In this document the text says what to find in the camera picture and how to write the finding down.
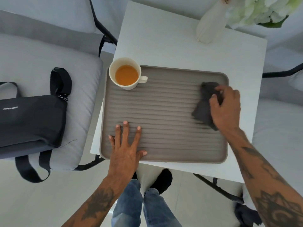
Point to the person's right hand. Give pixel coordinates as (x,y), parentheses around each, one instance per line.
(227,111)

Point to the person's left hand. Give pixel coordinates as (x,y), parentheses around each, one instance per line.
(124,158)

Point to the person's left little finger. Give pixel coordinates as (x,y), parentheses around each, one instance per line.
(112,142)

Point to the person's left middle finger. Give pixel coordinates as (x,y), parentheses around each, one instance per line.
(126,133)

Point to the person's left thumb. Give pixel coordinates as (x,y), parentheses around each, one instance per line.
(142,155)

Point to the person's right thumb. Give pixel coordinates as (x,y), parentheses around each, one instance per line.
(213,101)

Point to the dark grey cleaning cloth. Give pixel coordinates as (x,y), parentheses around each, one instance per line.
(203,108)

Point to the grey ribbed tray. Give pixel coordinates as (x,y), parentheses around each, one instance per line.
(163,111)

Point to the person's right forearm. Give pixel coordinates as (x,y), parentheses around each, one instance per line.
(267,182)

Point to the person's left forearm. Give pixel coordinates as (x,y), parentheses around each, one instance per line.
(99,203)

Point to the black shoulder bag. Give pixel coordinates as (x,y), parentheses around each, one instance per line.
(30,120)

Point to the black shoe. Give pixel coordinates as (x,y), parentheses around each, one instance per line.
(134,175)
(163,180)

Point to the blue jeans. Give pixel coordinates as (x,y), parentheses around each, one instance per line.
(127,205)

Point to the orange tea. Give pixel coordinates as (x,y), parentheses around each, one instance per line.
(126,75)

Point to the white cup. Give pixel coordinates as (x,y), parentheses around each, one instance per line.
(118,66)

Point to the white vase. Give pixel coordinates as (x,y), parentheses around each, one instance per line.
(210,23)

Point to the white flowers bunch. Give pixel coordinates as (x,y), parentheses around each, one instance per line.
(262,9)

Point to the dark crumpled fabric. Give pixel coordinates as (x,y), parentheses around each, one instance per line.
(247,216)

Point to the grey cushioned chair black frame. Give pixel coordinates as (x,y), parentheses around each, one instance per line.
(30,61)
(277,130)

